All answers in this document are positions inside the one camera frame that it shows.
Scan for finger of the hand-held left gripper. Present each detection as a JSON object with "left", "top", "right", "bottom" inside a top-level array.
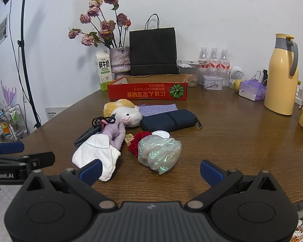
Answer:
[
  {"left": 0, "top": 152, "right": 55, "bottom": 172},
  {"left": 0, "top": 142, "right": 25, "bottom": 155}
]

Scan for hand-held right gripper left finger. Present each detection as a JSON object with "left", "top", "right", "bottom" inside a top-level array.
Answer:
[{"left": 22, "top": 159, "right": 118, "bottom": 210}]

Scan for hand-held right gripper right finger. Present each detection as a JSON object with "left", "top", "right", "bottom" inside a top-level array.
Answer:
[{"left": 185, "top": 160, "right": 281, "bottom": 210}]

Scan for white cloth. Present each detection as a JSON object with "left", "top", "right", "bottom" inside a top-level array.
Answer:
[{"left": 72, "top": 134, "right": 121, "bottom": 182}]

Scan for braided black cable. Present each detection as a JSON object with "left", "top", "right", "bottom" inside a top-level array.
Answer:
[{"left": 73, "top": 114, "right": 117, "bottom": 147}]

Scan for lilac fuzzy sock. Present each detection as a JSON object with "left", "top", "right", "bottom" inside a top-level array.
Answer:
[{"left": 100, "top": 120, "right": 126, "bottom": 152}]

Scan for red fabric rose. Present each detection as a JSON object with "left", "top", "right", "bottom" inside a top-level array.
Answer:
[{"left": 127, "top": 131, "right": 153, "bottom": 158}]

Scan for iridescent plastic bag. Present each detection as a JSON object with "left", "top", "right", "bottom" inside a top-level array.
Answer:
[{"left": 138, "top": 135, "right": 182, "bottom": 176}]

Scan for navy zip pouch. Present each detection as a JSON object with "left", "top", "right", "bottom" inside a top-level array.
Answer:
[{"left": 140, "top": 109, "right": 203, "bottom": 132}]

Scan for red cardboard box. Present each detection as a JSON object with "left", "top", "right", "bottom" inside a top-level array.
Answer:
[{"left": 107, "top": 74, "right": 189, "bottom": 101}]

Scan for metal shelf cart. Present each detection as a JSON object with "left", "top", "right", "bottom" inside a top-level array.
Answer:
[{"left": 0, "top": 101, "right": 29, "bottom": 144}]

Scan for white ribbed lid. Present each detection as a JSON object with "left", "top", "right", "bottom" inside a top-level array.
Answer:
[{"left": 152, "top": 130, "right": 170, "bottom": 139}]

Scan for white orange plush toy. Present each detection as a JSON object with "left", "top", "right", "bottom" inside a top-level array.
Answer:
[{"left": 103, "top": 99, "right": 143, "bottom": 127}]

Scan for lilac woven cloth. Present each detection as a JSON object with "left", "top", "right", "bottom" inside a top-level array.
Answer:
[{"left": 138, "top": 103, "right": 179, "bottom": 118}]

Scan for floral tin box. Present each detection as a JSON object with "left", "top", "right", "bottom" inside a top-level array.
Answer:
[{"left": 201, "top": 75, "right": 224, "bottom": 90}]

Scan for purple tissue pack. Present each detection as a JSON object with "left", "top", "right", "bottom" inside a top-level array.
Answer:
[{"left": 238, "top": 79, "right": 267, "bottom": 102}]

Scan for black light stand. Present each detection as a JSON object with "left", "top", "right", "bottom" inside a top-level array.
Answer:
[{"left": 16, "top": 0, "right": 42, "bottom": 129}]

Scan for clear jar of seeds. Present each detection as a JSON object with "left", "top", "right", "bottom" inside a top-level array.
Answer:
[{"left": 178, "top": 65, "right": 199, "bottom": 88}]

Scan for white green milk carton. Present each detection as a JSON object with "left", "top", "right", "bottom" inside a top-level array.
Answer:
[{"left": 95, "top": 50, "right": 114, "bottom": 92}]

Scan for small white fan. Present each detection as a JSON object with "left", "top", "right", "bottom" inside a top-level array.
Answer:
[{"left": 230, "top": 66, "right": 248, "bottom": 81}]

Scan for flat white carton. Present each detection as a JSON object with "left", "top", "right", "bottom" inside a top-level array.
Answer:
[{"left": 176, "top": 59, "right": 210, "bottom": 68}]

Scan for yellow thermos jug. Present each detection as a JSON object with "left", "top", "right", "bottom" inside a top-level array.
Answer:
[{"left": 264, "top": 33, "right": 300, "bottom": 116}]

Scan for black paper bag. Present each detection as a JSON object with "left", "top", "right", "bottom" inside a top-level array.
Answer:
[{"left": 129, "top": 14, "right": 178, "bottom": 76}]

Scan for dried rose bouquet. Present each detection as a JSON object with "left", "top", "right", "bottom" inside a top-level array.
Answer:
[{"left": 68, "top": 0, "right": 132, "bottom": 50}]

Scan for purple flower wall sticker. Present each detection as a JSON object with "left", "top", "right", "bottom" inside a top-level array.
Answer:
[{"left": 0, "top": 80, "right": 17, "bottom": 105}]

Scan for white charging cables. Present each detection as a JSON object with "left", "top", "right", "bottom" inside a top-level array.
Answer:
[{"left": 254, "top": 70, "right": 268, "bottom": 87}]

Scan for wall poster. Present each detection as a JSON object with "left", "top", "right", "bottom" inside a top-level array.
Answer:
[{"left": 0, "top": 17, "right": 9, "bottom": 45}]

